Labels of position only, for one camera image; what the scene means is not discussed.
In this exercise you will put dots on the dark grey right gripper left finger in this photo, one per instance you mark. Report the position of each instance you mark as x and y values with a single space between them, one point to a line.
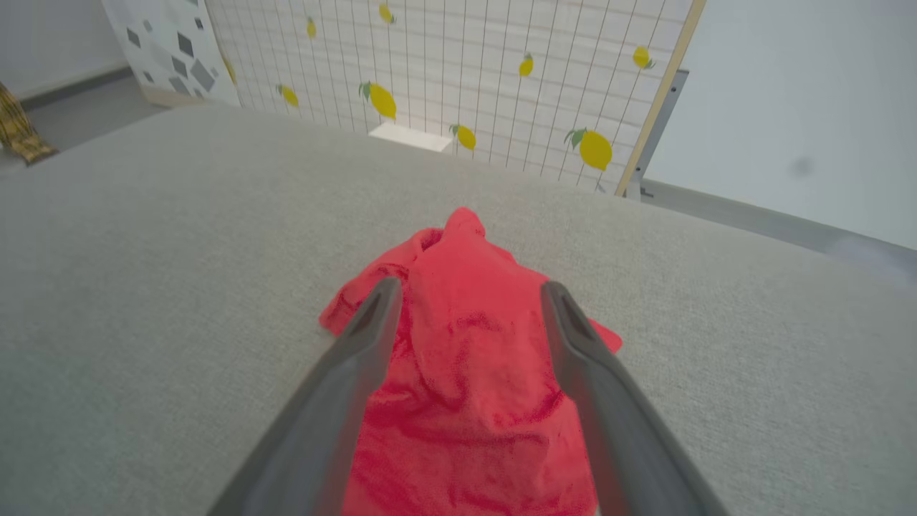
337 408

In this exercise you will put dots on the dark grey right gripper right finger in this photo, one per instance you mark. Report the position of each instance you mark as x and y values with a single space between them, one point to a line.
609 416

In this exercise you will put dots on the red shorts with white stripe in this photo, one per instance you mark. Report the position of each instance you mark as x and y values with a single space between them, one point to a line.
473 344

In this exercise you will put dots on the grey fabric sofa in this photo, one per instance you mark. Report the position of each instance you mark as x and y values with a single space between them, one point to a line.
143 287

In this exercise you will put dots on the small white box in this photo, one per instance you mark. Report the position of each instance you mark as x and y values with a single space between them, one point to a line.
410 136

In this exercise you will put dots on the lemon print grid screen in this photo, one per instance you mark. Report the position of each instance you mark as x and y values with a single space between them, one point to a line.
444 64

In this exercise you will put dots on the white panel with grey shapes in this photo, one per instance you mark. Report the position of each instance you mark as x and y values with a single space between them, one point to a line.
168 43

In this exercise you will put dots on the yellow brown patterned cloth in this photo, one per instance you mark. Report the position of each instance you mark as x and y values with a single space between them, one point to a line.
18 132

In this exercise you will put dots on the grey metal post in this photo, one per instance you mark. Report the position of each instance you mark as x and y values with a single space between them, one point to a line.
663 122

